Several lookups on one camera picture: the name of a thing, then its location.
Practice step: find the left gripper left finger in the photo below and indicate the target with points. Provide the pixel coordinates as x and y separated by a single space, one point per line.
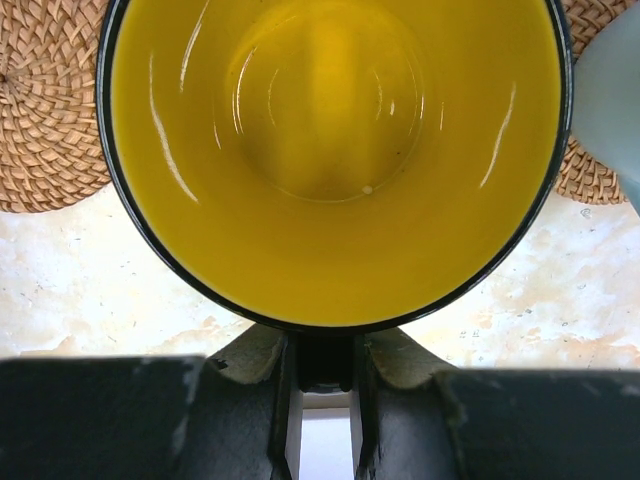
227 416

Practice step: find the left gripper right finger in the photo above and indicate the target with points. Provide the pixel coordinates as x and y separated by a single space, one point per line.
415 416

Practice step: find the yellow translucent mug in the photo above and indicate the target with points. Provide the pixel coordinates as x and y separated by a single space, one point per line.
330 169

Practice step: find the light cork coaster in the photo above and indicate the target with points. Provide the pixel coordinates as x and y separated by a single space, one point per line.
582 178
51 155

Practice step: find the white mug blue handle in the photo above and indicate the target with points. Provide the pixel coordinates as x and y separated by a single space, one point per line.
606 100

